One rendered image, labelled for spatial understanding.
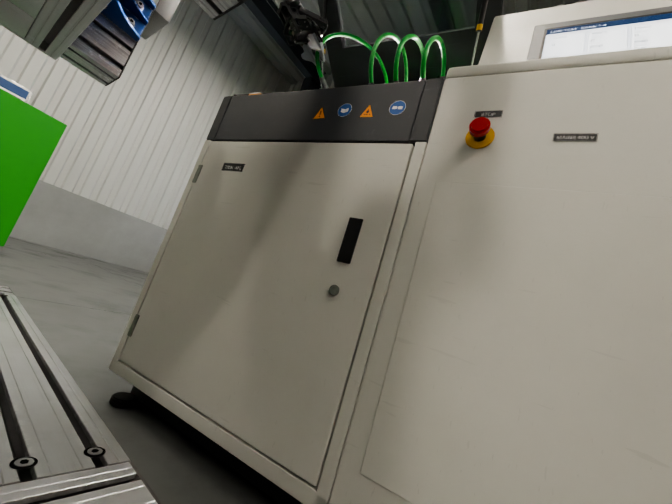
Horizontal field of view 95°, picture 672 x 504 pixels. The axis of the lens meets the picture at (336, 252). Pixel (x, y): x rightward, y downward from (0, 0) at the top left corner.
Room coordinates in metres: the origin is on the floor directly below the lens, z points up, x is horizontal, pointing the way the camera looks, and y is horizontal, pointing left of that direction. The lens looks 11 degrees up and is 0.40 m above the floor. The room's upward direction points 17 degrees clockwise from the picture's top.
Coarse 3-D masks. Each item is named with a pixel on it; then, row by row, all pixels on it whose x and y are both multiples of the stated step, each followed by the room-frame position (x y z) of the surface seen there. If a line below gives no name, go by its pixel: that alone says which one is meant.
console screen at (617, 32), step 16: (608, 16) 0.72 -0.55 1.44; (624, 16) 0.70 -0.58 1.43; (640, 16) 0.68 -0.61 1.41; (656, 16) 0.66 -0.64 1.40; (544, 32) 0.78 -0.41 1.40; (560, 32) 0.76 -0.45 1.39; (576, 32) 0.74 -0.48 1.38; (592, 32) 0.72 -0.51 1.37; (608, 32) 0.70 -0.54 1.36; (624, 32) 0.68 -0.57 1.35; (640, 32) 0.66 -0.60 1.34; (656, 32) 0.64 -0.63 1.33; (544, 48) 0.76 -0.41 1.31; (560, 48) 0.74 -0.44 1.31; (576, 48) 0.72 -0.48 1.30; (592, 48) 0.70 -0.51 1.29; (608, 48) 0.68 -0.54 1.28; (624, 48) 0.66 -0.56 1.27; (640, 48) 0.65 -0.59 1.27
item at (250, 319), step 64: (192, 192) 0.90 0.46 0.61; (256, 192) 0.78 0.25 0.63; (320, 192) 0.69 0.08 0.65; (384, 192) 0.61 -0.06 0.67; (192, 256) 0.85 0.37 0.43; (256, 256) 0.74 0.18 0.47; (320, 256) 0.66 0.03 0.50; (192, 320) 0.80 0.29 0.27; (256, 320) 0.71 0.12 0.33; (320, 320) 0.64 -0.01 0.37; (192, 384) 0.77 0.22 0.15; (256, 384) 0.69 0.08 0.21; (320, 384) 0.62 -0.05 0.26; (256, 448) 0.66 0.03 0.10; (320, 448) 0.60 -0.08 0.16
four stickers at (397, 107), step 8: (344, 104) 0.69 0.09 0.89; (352, 104) 0.68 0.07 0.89; (368, 104) 0.66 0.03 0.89; (376, 104) 0.65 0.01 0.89; (392, 104) 0.63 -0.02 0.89; (400, 104) 0.62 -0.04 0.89; (320, 112) 0.72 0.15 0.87; (344, 112) 0.69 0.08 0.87; (360, 112) 0.67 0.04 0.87; (368, 112) 0.66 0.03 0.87; (392, 112) 0.63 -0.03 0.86; (400, 112) 0.62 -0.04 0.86
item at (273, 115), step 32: (256, 96) 0.85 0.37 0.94; (288, 96) 0.79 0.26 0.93; (320, 96) 0.73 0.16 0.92; (352, 96) 0.69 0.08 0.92; (384, 96) 0.64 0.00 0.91; (416, 96) 0.61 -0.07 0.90; (224, 128) 0.89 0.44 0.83; (256, 128) 0.82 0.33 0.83; (288, 128) 0.77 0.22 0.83; (320, 128) 0.72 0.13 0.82; (352, 128) 0.67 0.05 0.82; (384, 128) 0.63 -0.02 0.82
